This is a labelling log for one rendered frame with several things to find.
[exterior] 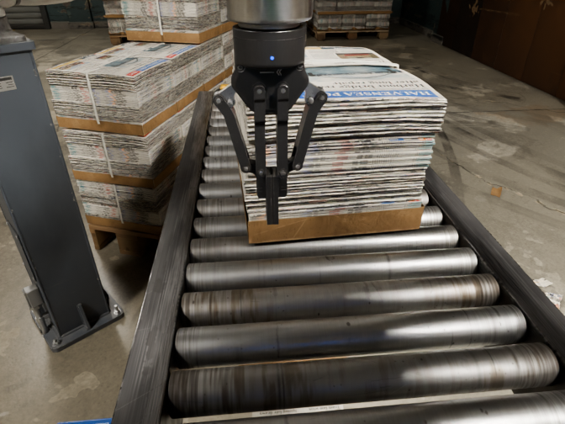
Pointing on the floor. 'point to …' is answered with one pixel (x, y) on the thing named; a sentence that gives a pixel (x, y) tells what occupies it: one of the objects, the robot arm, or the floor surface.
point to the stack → (75, 68)
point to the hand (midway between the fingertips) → (271, 195)
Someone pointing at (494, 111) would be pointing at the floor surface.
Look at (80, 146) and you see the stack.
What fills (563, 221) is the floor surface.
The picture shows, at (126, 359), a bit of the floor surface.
